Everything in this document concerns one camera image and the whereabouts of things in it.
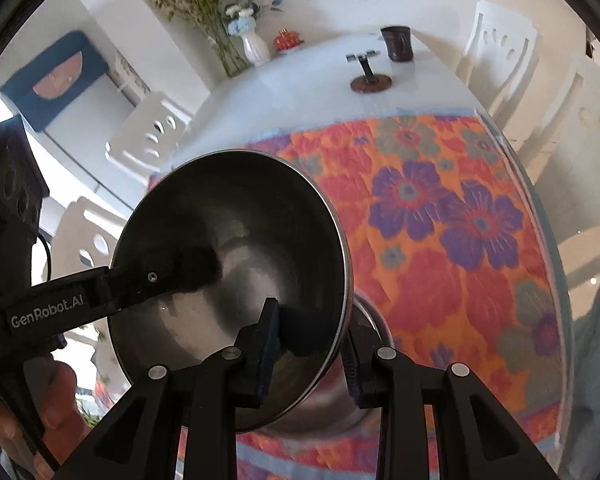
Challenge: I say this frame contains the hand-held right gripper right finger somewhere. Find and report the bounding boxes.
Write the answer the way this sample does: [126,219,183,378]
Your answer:
[345,327,563,480]

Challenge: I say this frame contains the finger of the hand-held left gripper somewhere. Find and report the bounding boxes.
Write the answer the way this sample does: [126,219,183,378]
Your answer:
[105,250,223,311]

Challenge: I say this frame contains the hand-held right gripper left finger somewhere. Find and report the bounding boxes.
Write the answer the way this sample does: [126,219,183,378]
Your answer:
[87,297,283,480]

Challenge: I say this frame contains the blue steel bowl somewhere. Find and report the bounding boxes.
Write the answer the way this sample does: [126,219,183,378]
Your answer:
[237,295,395,436]

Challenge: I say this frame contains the red steel bowl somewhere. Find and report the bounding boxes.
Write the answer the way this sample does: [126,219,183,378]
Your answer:
[106,148,355,433]

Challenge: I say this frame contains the person's left hand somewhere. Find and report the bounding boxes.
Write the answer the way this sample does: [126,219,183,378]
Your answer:
[0,360,79,480]

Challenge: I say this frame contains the white dining chair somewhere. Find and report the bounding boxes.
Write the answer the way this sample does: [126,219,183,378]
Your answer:
[55,197,126,281]
[520,52,600,241]
[455,0,538,111]
[105,91,193,171]

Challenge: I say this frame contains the white refrigerator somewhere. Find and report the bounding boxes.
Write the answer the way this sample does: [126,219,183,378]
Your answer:
[0,75,151,211]

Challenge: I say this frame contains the blue fabric appliance cover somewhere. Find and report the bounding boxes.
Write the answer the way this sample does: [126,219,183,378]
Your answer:
[0,30,108,131]

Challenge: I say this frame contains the orange floral table mat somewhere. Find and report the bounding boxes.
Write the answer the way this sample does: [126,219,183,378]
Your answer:
[92,112,566,480]

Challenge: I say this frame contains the clear glass vase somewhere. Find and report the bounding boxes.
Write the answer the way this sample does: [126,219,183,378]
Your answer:
[207,30,251,78]

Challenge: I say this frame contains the white ribbed vase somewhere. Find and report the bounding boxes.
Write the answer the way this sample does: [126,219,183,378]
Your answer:
[242,31,272,67]

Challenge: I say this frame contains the person's grey blue clothing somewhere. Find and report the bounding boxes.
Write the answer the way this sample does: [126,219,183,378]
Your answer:
[562,260,600,480]

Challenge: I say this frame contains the red lidded teacup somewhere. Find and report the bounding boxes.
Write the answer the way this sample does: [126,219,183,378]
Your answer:
[273,29,301,53]

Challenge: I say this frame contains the blue white artificial flowers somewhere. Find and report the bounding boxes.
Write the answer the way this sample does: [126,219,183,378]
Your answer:
[215,0,285,36]

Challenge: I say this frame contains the wooden base phone stand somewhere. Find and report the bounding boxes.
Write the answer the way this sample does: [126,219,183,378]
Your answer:
[346,51,393,95]

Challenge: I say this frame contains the dark mug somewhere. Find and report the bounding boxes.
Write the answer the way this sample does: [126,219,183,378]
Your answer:
[380,26,413,62]

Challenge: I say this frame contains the black cable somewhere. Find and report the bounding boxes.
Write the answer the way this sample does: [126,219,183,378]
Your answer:
[34,230,54,281]

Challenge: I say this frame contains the white wall shelf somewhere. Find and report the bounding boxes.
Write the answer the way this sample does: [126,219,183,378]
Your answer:
[112,55,147,97]

